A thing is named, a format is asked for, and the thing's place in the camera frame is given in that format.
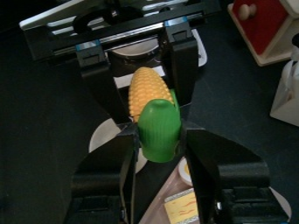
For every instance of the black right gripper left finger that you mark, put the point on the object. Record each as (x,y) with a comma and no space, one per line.
(101,180)

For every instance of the orange square box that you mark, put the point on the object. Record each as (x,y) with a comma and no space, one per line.
(265,26)

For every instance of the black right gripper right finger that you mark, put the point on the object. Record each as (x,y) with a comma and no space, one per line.
(226,175)

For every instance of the yellow toy corn cob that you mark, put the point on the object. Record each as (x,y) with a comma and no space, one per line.
(148,84)

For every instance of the pink toy cutting board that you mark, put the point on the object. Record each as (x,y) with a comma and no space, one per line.
(160,189)

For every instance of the toy fried egg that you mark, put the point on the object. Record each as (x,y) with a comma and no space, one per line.
(186,172)

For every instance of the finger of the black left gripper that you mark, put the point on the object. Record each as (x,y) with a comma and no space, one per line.
(101,78)
(184,58)

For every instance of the round pale toy plate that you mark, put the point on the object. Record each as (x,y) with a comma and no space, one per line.
(104,135)

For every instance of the yellow toy food slice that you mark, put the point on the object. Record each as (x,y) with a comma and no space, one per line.
(181,208)

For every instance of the small white toy box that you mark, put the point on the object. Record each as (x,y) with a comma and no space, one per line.
(286,96)

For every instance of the green toy corn husk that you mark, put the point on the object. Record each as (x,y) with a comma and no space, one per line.
(176,100)
(160,131)

